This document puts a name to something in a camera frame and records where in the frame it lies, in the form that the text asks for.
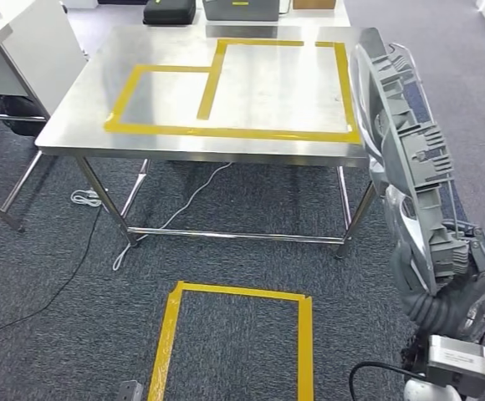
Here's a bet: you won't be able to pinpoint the cardboard box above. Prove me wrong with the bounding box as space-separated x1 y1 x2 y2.
292 0 337 11

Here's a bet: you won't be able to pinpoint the black bag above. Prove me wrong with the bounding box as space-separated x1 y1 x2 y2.
0 94 48 139

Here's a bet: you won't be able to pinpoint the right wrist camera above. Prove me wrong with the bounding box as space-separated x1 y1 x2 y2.
425 334 485 398

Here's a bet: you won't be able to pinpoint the black floor cable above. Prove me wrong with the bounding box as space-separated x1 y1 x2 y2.
0 206 103 355

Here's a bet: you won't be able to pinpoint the white floor cable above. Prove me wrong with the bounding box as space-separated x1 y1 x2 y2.
112 161 233 272

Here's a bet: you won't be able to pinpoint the steel workbench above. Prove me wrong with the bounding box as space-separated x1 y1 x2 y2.
35 24 379 261

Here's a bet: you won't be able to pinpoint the black hard case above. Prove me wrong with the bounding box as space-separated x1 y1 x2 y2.
143 0 197 27

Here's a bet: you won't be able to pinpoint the white desk steel legs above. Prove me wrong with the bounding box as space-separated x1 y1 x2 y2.
0 0 88 234

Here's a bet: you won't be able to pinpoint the yellow tape rectangles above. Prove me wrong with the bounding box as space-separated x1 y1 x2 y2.
103 38 363 146

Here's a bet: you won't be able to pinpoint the white power strip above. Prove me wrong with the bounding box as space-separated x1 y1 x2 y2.
71 189 103 209

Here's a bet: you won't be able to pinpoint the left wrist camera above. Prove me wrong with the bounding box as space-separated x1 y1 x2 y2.
117 380 144 401

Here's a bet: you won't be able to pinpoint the yellow floor tape square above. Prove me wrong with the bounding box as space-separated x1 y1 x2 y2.
147 281 314 401

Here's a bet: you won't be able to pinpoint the grey plastic hubcap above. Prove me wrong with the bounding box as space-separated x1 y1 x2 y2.
348 26 470 297

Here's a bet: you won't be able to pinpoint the grey laptop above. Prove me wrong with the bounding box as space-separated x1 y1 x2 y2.
202 0 280 23

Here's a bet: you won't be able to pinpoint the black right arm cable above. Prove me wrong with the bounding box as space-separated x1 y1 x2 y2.
348 361 429 401

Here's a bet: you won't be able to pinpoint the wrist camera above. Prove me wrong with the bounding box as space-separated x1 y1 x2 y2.
425 334 485 398
117 380 144 401

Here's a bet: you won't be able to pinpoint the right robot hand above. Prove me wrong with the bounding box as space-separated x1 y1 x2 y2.
390 220 485 342

